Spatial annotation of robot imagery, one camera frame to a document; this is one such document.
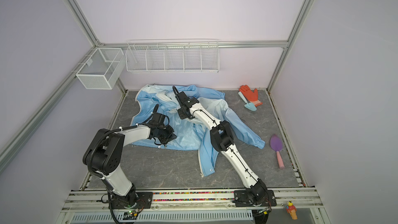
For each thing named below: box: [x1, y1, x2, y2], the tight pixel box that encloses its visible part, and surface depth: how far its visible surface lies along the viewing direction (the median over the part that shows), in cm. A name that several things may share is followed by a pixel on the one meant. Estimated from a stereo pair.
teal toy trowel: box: [237, 91, 258, 112], surface depth 114 cm
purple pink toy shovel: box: [269, 134, 285, 170], surface depth 94 cm
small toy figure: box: [285, 200, 298, 220], surface depth 71 cm
